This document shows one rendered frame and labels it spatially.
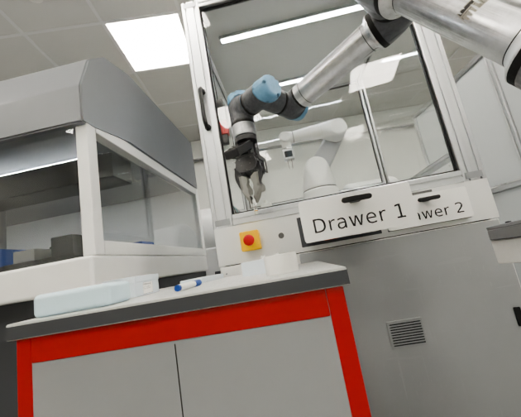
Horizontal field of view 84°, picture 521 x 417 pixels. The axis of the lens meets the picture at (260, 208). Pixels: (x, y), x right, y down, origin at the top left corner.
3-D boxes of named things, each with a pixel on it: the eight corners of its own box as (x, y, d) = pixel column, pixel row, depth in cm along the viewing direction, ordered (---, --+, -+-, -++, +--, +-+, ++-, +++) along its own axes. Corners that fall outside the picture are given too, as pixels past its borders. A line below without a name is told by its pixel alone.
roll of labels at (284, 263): (298, 270, 58) (294, 251, 58) (264, 277, 58) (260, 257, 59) (299, 269, 64) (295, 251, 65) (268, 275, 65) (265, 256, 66)
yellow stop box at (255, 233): (260, 248, 104) (257, 228, 106) (241, 251, 105) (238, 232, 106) (262, 248, 109) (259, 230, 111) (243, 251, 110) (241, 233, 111)
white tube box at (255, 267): (270, 272, 76) (268, 257, 77) (242, 276, 79) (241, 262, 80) (285, 268, 88) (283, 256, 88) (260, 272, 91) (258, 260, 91)
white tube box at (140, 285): (136, 297, 72) (134, 275, 73) (103, 303, 73) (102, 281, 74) (160, 290, 84) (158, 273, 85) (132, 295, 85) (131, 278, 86)
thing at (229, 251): (499, 217, 102) (486, 177, 104) (218, 266, 110) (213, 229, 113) (402, 235, 195) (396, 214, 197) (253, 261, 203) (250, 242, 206)
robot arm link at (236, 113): (236, 84, 89) (221, 98, 95) (241, 117, 87) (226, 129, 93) (255, 91, 94) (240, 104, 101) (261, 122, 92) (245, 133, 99)
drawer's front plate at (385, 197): (420, 222, 73) (408, 180, 75) (305, 243, 75) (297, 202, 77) (417, 222, 75) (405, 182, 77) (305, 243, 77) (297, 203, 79)
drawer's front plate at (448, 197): (475, 216, 101) (465, 185, 103) (389, 231, 103) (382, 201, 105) (471, 216, 103) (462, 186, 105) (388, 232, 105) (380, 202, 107)
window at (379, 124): (456, 170, 107) (391, -40, 125) (232, 214, 115) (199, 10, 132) (456, 171, 108) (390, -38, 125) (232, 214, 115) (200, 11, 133)
